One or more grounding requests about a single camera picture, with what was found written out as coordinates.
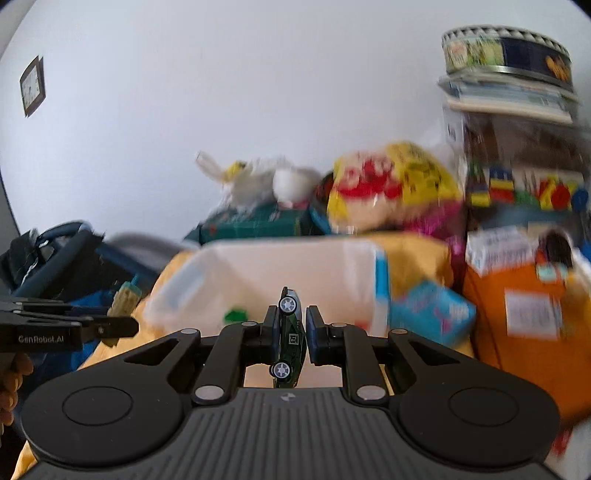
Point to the blue fabric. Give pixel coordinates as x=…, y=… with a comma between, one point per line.
x=60, y=367

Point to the white plastic container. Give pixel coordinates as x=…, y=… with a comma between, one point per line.
x=277, y=263

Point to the green toy car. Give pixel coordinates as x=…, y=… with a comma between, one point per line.
x=291, y=339

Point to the yellow toy corn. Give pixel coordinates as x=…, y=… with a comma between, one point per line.
x=124, y=300

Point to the pink foil bag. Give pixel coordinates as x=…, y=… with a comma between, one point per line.
x=443, y=221

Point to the dark figurine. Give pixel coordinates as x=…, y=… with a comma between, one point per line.
x=556, y=251

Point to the white round object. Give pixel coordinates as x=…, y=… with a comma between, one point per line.
x=293, y=184

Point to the person's left hand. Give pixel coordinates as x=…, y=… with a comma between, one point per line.
x=11, y=387

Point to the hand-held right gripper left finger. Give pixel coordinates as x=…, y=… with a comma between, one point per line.
x=273, y=330

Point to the orange box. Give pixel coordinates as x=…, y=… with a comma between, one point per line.
x=512, y=350

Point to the green toy block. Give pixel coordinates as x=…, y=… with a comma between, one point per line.
x=235, y=316

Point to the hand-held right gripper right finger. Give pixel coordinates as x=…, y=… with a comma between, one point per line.
x=314, y=334

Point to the small teal box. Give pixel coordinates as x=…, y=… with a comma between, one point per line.
x=431, y=314

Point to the stack of books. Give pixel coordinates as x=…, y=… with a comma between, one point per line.
x=508, y=94

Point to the yellow plastic bag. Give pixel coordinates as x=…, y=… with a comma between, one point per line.
x=392, y=184

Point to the white plastic bag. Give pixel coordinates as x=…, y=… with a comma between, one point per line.
x=244, y=182

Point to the round printed tin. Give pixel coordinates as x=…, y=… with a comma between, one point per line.
x=508, y=50

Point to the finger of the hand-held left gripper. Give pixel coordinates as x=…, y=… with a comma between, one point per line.
x=115, y=326

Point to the clear box of toy blocks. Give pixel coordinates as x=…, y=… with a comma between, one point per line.
x=521, y=157

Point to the dark blue bag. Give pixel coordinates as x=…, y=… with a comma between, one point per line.
x=64, y=258

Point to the dark green box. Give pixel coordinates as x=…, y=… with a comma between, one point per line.
x=249, y=226

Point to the white printed carton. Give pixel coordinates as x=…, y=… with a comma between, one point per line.
x=501, y=251

